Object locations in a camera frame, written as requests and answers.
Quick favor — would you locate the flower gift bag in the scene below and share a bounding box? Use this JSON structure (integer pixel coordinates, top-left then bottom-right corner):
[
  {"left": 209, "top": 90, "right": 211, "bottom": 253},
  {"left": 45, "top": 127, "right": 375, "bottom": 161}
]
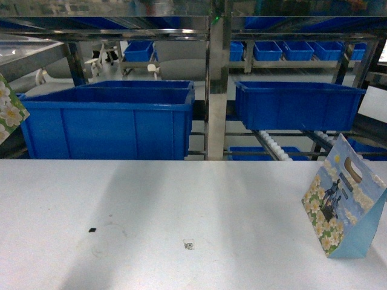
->
[
  {"left": 301, "top": 135, "right": 386, "bottom": 259},
  {"left": 1, "top": 75, "right": 30, "bottom": 144}
]

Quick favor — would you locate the blue crate behind table left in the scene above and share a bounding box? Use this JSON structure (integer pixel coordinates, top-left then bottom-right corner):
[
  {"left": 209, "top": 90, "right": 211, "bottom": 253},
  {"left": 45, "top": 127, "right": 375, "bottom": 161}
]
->
[{"left": 21, "top": 87, "right": 195, "bottom": 160}]

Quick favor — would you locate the blue crate behind table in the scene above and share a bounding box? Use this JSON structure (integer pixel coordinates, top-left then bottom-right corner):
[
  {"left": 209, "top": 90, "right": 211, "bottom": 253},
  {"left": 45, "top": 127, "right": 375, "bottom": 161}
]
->
[
  {"left": 235, "top": 81, "right": 366, "bottom": 131},
  {"left": 21, "top": 87, "right": 195, "bottom": 160}
]

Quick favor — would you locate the blue crate behind table right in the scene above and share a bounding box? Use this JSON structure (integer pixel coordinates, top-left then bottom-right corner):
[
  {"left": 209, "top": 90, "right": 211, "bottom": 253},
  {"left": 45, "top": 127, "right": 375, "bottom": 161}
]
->
[{"left": 235, "top": 81, "right": 366, "bottom": 131}]

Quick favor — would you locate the small qr code sticker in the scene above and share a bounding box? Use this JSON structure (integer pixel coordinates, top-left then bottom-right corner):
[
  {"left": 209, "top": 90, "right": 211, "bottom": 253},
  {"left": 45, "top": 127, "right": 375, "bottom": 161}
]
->
[{"left": 183, "top": 239, "right": 195, "bottom": 250}]

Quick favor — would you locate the steel rack upright post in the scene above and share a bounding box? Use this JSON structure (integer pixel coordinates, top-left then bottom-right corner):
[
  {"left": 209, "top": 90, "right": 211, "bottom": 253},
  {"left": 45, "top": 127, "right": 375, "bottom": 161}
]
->
[{"left": 205, "top": 15, "right": 230, "bottom": 161}]

